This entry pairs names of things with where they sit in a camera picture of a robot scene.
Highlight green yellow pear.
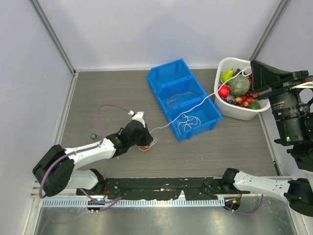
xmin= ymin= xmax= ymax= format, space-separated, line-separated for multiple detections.
xmin=220 ymin=70 xmax=234 ymax=84

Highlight white fruit basket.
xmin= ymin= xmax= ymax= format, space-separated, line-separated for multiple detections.
xmin=214 ymin=57 xmax=270 ymax=120

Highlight green melon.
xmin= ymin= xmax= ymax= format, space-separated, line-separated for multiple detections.
xmin=228 ymin=75 xmax=250 ymax=96

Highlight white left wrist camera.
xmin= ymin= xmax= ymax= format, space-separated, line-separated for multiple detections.
xmin=132 ymin=111 xmax=146 ymax=127

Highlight blue three-compartment bin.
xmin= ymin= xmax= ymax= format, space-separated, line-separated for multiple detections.
xmin=147 ymin=59 xmax=223 ymax=141

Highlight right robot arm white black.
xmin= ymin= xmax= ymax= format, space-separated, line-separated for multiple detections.
xmin=221 ymin=60 xmax=313 ymax=217

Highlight green lime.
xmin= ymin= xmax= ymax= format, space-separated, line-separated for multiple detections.
xmin=247 ymin=101 xmax=261 ymax=110

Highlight red apple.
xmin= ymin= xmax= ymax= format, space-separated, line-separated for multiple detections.
xmin=218 ymin=85 xmax=230 ymax=98

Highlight red yellow cherries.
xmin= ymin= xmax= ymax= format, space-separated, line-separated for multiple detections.
xmin=235 ymin=96 xmax=255 ymax=108

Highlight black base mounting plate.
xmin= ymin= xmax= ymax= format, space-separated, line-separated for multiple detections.
xmin=87 ymin=177 xmax=250 ymax=201

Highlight dark red grape bunch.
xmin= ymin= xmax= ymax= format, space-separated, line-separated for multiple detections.
xmin=245 ymin=75 xmax=258 ymax=103

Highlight perforated cable duct strip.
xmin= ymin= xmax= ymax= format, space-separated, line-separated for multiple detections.
xmin=42 ymin=198 xmax=225 ymax=208

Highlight white cable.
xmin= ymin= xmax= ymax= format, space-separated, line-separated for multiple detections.
xmin=140 ymin=65 xmax=252 ymax=151
xmin=177 ymin=114 xmax=202 ymax=135

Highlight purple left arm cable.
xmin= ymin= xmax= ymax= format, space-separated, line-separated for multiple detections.
xmin=39 ymin=104 xmax=134 ymax=199

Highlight clear glass bottle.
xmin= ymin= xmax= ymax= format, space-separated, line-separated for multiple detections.
xmin=90 ymin=133 xmax=101 ymax=142

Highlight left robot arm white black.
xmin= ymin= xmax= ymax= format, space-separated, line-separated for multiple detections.
xmin=32 ymin=120 xmax=154 ymax=198

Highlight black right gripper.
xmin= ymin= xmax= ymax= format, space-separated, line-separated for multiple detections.
xmin=247 ymin=59 xmax=309 ymax=141

